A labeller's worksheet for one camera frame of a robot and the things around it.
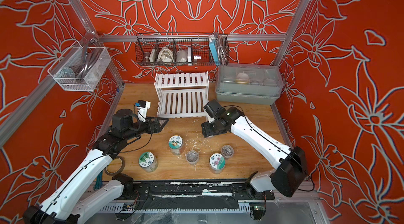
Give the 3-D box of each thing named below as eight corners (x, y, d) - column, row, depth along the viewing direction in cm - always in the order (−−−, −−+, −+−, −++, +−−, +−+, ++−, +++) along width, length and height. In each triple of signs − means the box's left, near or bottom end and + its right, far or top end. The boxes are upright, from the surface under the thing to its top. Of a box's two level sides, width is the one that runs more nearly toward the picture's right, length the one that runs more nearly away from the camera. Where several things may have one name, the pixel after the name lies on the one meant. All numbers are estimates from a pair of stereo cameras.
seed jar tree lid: (141, 172, 81) (136, 168, 74) (145, 157, 86) (140, 151, 79) (156, 172, 81) (152, 167, 74) (159, 157, 86) (155, 151, 79)
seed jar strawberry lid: (169, 155, 86) (167, 149, 80) (171, 141, 91) (169, 135, 85) (182, 155, 86) (181, 149, 80) (183, 141, 91) (182, 135, 85)
